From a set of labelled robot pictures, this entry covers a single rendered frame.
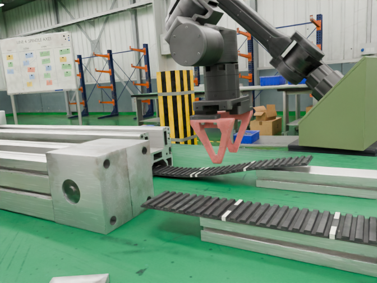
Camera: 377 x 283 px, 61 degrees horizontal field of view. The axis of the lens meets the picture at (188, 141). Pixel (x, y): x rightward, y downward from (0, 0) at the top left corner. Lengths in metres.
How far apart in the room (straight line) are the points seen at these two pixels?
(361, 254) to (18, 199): 0.43
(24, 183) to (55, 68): 5.79
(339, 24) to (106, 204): 7.84
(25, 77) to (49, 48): 0.75
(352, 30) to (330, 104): 7.27
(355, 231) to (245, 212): 0.10
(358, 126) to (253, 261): 0.51
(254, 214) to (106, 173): 0.17
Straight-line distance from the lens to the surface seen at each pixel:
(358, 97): 0.78
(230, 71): 0.51
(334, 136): 0.80
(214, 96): 0.51
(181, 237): 0.38
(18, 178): 0.50
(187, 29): 0.45
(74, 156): 0.40
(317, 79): 0.89
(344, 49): 8.05
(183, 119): 3.76
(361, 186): 0.50
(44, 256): 0.39
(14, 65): 6.81
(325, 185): 0.51
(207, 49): 0.45
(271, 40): 0.90
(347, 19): 8.09
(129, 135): 0.59
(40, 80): 6.47
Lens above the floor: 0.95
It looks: 10 degrees down
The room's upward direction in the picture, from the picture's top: 4 degrees counter-clockwise
